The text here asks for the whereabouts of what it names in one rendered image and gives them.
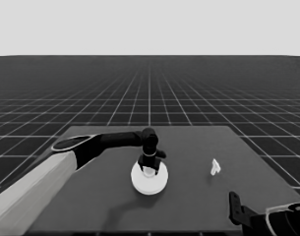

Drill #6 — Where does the small white T-shaped piece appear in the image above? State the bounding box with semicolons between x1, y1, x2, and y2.
210;158;222;177

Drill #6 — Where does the large thick white disc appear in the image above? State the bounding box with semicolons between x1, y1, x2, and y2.
130;159;169;196

